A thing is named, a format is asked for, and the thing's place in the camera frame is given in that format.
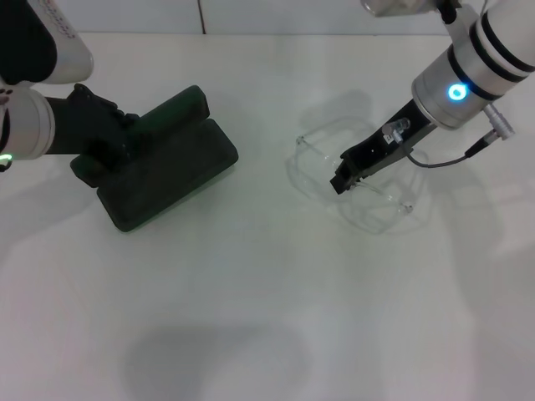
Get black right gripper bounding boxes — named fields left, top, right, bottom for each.
left=329, top=99, right=436, bottom=196

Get right gripper grey cable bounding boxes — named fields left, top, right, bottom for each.
left=380, top=104, right=518, bottom=169

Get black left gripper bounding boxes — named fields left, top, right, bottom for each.
left=43, top=83, right=142, bottom=166

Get clear white plastic glasses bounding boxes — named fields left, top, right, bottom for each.
left=287, top=119, right=424, bottom=236

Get green glasses case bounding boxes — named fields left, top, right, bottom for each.
left=69, top=84, right=240, bottom=234

